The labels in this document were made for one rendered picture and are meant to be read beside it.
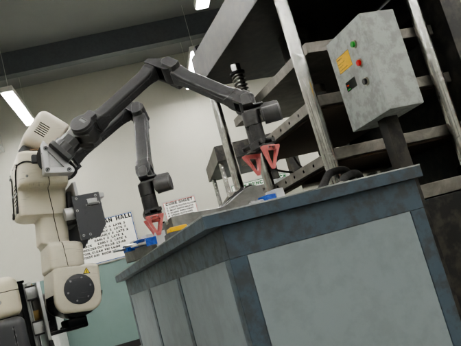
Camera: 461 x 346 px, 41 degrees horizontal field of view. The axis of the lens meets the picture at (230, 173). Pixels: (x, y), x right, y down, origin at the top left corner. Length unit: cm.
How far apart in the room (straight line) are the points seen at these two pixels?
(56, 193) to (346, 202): 105
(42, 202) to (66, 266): 24
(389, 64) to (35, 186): 139
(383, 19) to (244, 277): 131
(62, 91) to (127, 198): 200
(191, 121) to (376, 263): 823
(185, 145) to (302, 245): 814
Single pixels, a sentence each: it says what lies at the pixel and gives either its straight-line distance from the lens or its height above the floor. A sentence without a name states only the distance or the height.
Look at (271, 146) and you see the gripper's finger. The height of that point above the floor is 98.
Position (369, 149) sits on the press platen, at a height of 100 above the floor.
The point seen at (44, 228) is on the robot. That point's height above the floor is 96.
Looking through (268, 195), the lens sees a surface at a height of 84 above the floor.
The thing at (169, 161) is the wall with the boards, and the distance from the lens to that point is 973.
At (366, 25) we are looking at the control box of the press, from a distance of 251.
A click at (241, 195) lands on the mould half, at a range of 232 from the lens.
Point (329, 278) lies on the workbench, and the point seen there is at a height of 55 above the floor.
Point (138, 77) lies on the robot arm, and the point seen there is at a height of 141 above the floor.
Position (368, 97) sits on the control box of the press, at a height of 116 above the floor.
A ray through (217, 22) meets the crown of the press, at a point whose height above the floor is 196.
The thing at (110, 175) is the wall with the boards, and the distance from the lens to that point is 972.
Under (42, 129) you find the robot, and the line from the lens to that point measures 232.
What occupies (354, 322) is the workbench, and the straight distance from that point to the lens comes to 177.
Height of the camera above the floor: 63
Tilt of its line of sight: 9 degrees up
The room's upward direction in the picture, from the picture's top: 16 degrees counter-clockwise
